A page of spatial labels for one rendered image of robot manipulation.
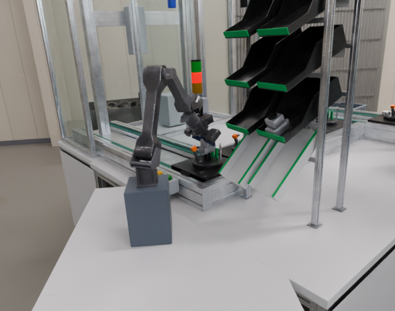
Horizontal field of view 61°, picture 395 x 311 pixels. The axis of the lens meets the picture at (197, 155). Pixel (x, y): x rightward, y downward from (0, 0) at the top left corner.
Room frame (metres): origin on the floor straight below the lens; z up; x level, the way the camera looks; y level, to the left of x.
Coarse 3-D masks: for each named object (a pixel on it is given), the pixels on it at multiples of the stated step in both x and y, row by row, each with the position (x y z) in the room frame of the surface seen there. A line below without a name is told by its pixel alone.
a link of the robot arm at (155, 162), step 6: (156, 150) 1.04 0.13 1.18; (132, 156) 1.05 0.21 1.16; (156, 156) 1.04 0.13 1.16; (132, 162) 1.04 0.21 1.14; (138, 162) 1.03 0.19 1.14; (144, 162) 1.03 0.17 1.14; (150, 162) 1.06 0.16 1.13; (156, 162) 1.04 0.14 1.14; (144, 168) 1.02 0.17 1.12; (150, 168) 1.01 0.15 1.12
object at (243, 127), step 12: (252, 96) 1.29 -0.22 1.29; (264, 96) 1.32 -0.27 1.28; (276, 96) 1.18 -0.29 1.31; (252, 108) 1.29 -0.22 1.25; (264, 108) 1.25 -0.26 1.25; (276, 108) 1.18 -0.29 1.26; (228, 120) 1.24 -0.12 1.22; (240, 120) 1.24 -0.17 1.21; (252, 120) 1.20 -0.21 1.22; (264, 120) 1.16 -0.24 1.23; (240, 132) 1.17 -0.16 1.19; (252, 132) 1.13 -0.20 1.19
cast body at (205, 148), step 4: (204, 136) 1.44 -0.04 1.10; (200, 140) 1.44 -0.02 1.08; (204, 140) 1.42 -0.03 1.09; (204, 144) 1.42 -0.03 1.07; (208, 144) 1.41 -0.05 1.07; (200, 148) 1.42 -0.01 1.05; (204, 148) 1.40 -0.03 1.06; (208, 148) 1.41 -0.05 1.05; (212, 148) 1.43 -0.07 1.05; (200, 152) 1.42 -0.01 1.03; (204, 152) 1.40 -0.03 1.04; (208, 152) 1.41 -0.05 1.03
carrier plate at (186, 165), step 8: (184, 160) 1.50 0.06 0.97; (224, 160) 1.47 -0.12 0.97; (176, 168) 1.42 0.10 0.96; (184, 168) 1.39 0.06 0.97; (192, 168) 1.39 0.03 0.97; (216, 168) 1.37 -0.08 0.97; (192, 176) 1.33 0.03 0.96; (200, 176) 1.29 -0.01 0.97; (208, 176) 1.29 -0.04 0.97; (216, 176) 1.31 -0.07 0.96
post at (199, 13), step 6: (198, 0) 1.66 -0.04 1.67; (198, 6) 1.66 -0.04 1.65; (198, 12) 1.66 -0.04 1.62; (198, 18) 1.66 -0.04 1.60; (198, 24) 1.66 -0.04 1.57; (198, 30) 1.66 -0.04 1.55; (198, 36) 1.66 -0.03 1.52; (198, 42) 1.67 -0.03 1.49; (204, 42) 1.68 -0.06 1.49; (198, 48) 1.67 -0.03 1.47; (204, 48) 1.67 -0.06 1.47; (198, 54) 1.67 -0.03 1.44; (204, 54) 1.67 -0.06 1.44; (204, 60) 1.67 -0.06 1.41; (204, 66) 1.67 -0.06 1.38; (204, 72) 1.67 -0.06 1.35; (204, 78) 1.67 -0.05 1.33; (204, 84) 1.67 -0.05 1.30; (204, 90) 1.67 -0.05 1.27; (204, 96) 1.67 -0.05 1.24
